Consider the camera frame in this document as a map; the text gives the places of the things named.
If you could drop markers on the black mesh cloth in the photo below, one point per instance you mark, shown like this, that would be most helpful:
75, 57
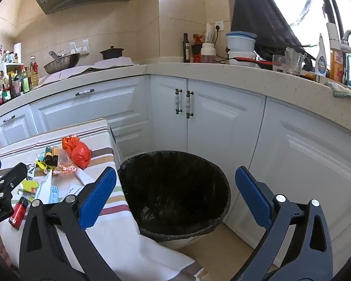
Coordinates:
257, 14

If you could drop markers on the red spatula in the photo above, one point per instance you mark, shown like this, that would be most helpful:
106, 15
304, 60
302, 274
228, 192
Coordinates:
259, 62

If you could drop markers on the faucet with white filter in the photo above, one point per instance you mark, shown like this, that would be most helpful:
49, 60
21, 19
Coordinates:
335, 39

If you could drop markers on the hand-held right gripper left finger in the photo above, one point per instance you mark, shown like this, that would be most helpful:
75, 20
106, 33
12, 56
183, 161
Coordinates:
98, 197

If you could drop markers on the orange dotted white wrapper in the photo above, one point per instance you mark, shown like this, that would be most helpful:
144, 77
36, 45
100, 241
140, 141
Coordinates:
65, 168

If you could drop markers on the white packet blue print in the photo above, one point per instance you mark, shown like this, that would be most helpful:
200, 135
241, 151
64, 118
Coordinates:
49, 188

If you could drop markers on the clear measuring cup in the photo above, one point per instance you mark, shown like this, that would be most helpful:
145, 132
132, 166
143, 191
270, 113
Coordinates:
294, 63

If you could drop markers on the lime yellow packet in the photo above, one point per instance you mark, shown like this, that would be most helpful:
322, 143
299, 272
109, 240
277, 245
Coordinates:
29, 186

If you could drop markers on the metal wok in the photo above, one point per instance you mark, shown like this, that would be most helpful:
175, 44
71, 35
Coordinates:
61, 63

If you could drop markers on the white lidded jar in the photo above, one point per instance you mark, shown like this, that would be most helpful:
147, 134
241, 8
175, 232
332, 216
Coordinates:
208, 53

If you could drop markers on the small orange plastic bag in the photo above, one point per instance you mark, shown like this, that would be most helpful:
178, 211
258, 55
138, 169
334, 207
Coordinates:
68, 142

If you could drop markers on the white envelope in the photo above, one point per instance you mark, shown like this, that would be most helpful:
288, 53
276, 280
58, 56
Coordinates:
75, 188

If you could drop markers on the silver foil wrapper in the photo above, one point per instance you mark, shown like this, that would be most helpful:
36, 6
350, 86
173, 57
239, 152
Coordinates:
31, 171

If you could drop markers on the teal and white tube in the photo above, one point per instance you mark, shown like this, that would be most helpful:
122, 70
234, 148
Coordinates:
42, 155

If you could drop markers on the white wall socket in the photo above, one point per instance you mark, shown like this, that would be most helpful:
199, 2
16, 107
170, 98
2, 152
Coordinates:
219, 26

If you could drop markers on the clear drinking glass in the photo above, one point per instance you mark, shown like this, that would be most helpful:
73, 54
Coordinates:
278, 63

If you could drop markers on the paper towel roll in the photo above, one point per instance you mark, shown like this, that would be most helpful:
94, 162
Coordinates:
17, 52

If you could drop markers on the green label bottle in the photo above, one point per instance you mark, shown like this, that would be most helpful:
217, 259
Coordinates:
48, 155

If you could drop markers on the black lidded pot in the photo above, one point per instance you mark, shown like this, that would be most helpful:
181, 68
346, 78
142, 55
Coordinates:
112, 53

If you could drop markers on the pale dish cloth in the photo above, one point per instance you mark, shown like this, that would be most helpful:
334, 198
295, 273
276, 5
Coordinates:
340, 89

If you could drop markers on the yellow label bottle black cap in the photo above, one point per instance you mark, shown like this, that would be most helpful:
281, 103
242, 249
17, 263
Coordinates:
55, 156

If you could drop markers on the dark olive oil bottle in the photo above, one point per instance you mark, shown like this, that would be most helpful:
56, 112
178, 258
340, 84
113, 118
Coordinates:
186, 49

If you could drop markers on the white wall hook rack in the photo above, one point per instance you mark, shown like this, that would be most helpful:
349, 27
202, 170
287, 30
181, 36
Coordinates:
79, 47

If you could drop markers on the pale stove cover cloth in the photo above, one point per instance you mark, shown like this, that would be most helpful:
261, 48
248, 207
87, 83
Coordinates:
111, 64

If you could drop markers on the white spray bottle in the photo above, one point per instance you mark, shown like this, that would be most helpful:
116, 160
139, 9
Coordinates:
321, 61

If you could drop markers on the orange detergent bottle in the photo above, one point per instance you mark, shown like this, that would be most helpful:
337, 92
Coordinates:
336, 67

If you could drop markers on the red bottle black cap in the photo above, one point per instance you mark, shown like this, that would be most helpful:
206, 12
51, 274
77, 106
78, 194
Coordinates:
18, 214

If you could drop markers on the black-lined waste bin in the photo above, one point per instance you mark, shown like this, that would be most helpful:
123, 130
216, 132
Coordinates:
175, 193

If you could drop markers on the white bowl blue lid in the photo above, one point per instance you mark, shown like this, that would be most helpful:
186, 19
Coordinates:
240, 42

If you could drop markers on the striped tablecloth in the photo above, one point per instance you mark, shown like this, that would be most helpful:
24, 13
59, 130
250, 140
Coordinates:
111, 240

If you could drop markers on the red knotted plastic bag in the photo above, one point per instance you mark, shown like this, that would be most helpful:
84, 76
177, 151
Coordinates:
81, 155

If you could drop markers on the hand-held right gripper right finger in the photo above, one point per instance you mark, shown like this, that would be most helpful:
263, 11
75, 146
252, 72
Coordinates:
253, 194

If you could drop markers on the row of condiment bottles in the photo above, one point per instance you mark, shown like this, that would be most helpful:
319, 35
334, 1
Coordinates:
17, 82

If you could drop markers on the white bag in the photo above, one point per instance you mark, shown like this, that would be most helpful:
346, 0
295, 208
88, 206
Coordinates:
209, 33

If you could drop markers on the white folded paper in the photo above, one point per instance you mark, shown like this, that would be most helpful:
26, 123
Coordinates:
84, 177

